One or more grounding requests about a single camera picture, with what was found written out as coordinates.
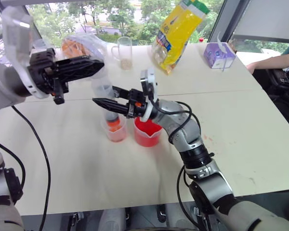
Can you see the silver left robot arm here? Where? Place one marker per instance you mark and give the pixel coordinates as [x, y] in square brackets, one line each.
[3, 84]

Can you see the person's bare hand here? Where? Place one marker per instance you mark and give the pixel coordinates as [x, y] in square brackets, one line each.
[251, 67]

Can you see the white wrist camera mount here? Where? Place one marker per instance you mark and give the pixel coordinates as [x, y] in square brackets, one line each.
[14, 36]
[148, 83]

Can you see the clear bag of orange snacks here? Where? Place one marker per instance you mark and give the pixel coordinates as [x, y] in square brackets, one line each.
[72, 47]

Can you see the cup full of red liquid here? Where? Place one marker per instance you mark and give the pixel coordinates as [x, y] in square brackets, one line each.
[147, 137]

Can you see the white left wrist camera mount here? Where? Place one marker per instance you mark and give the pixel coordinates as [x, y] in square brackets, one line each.
[14, 36]

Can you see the small clear measuring cup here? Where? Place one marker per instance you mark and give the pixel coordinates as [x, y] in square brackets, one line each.
[115, 136]

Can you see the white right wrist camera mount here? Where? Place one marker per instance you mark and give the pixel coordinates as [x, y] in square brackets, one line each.
[148, 83]

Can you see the grey window frame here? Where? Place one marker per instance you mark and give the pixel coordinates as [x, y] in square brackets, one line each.
[221, 21]

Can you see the person's dark clothed body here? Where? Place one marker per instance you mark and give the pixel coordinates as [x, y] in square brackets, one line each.
[283, 81]

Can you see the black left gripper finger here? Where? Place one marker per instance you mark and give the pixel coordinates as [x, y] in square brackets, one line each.
[84, 69]
[73, 60]

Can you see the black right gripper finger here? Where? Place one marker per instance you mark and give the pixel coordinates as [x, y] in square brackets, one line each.
[122, 93]
[113, 105]

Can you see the person's bare forearm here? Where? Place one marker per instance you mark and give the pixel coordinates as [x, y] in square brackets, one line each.
[274, 60]

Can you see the grey rounded robot leg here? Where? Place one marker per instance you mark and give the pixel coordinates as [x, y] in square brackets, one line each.
[110, 219]

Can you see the clear glass mug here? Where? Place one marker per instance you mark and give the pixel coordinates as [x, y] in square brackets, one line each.
[125, 55]

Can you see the yellow snack bag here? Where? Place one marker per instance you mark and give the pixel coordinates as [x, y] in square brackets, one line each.
[177, 36]

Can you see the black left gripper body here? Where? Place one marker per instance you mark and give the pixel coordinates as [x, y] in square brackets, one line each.
[44, 72]

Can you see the purple tissue box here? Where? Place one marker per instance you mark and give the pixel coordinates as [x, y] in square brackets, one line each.
[219, 56]

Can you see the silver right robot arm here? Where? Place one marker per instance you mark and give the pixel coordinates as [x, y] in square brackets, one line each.
[207, 187]

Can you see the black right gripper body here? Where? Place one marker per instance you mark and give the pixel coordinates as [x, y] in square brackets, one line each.
[136, 106]

